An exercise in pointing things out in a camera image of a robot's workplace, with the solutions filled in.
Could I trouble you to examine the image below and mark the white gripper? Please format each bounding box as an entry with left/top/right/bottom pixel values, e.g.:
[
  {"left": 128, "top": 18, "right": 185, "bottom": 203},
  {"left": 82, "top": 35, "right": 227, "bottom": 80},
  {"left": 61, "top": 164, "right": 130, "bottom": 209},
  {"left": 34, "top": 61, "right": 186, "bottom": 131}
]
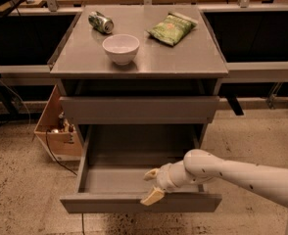
[{"left": 140, "top": 162, "right": 185, "bottom": 206}]

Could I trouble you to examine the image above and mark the grey drawer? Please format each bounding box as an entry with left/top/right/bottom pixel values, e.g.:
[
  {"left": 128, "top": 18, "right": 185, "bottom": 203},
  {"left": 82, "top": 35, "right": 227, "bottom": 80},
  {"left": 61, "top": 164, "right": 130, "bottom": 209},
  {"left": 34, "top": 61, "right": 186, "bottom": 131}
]
[
  {"left": 60, "top": 96, "right": 218, "bottom": 124},
  {"left": 61, "top": 124, "right": 221, "bottom": 213}
]

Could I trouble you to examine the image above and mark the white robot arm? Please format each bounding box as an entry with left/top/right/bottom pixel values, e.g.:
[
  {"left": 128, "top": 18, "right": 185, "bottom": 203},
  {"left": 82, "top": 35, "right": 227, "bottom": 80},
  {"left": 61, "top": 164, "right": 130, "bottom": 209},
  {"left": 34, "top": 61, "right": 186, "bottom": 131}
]
[{"left": 141, "top": 149, "right": 288, "bottom": 235}]

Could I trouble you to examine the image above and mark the grey drawer cabinet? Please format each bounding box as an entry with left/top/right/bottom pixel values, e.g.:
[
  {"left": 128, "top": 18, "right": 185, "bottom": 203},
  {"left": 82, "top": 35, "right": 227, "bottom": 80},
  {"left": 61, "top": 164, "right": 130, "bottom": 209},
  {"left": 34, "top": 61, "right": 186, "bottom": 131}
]
[{"left": 51, "top": 5, "right": 228, "bottom": 142}]

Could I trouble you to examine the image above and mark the grey top drawer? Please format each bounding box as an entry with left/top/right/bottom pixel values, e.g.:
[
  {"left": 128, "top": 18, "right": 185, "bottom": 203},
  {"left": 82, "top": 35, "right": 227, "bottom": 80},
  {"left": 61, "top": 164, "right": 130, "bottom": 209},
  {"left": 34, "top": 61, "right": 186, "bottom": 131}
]
[{"left": 60, "top": 96, "right": 218, "bottom": 124}]

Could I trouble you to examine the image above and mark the wooden box on floor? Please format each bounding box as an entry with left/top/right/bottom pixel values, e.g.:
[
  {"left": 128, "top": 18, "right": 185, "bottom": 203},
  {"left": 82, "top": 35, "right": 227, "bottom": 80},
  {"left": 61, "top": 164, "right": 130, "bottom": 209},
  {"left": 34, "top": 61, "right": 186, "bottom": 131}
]
[{"left": 34, "top": 86, "right": 82, "bottom": 162}]

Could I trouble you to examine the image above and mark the white ceramic bowl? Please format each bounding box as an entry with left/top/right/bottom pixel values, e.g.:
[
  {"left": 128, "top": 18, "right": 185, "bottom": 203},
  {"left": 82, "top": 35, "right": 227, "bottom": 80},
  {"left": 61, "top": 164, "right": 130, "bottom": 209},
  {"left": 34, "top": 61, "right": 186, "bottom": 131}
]
[{"left": 102, "top": 34, "right": 140, "bottom": 66}]

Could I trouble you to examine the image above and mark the green chip bag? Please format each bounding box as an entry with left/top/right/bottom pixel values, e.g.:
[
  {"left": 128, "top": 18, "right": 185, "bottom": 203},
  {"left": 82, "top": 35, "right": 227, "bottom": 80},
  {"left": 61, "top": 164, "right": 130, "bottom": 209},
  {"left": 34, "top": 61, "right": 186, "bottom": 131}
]
[{"left": 147, "top": 12, "right": 198, "bottom": 47}]

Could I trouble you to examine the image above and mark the green soda can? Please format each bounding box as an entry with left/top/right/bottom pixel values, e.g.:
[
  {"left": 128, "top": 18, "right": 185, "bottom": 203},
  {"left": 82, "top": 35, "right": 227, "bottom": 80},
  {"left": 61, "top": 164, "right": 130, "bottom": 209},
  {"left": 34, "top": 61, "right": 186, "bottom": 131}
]
[{"left": 88, "top": 11, "right": 114, "bottom": 34}]

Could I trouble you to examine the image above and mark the black floor cable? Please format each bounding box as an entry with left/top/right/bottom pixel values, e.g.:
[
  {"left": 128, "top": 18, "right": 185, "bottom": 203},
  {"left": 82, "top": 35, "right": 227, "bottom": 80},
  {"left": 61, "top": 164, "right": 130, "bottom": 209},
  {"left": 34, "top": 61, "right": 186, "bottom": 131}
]
[{"left": 45, "top": 128, "right": 86, "bottom": 235}]

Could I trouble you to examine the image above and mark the grey metal rail frame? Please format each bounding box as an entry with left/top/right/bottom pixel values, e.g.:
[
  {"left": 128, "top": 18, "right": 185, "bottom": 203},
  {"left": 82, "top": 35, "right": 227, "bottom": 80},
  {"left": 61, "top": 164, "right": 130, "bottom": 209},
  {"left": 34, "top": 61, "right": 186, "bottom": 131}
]
[{"left": 0, "top": 5, "right": 288, "bottom": 84}]

